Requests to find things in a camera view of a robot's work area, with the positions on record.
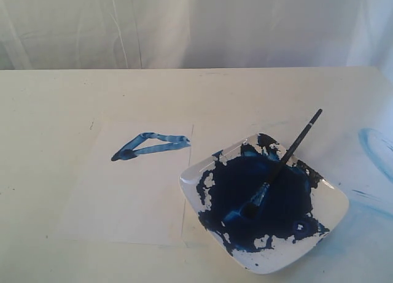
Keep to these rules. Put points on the white square paint plate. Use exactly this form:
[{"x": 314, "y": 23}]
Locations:
[{"x": 263, "y": 227}]

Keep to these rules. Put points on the black paintbrush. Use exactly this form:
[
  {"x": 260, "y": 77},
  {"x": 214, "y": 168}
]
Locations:
[{"x": 282, "y": 163}]

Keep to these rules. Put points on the white paper sheet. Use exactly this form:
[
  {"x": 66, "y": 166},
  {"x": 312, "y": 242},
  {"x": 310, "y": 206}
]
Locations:
[{"x": 137, "y": 201}]

